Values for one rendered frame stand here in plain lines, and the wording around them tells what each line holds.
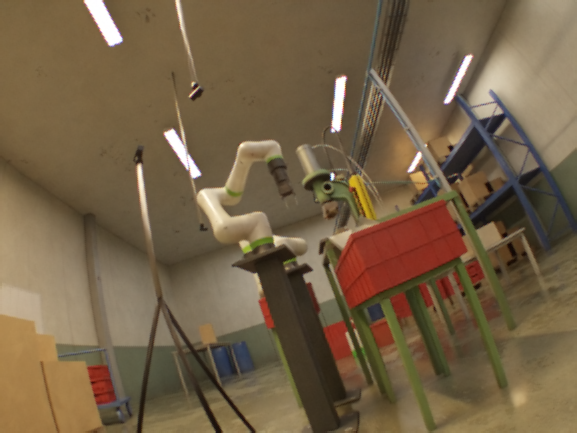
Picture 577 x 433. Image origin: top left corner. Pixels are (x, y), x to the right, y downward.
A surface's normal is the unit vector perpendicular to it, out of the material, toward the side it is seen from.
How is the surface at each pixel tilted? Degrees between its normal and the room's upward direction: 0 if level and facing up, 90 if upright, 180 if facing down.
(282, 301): 90
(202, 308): 90
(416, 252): 90
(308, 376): 90
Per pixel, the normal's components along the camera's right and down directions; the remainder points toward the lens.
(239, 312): -0.06, -0.36
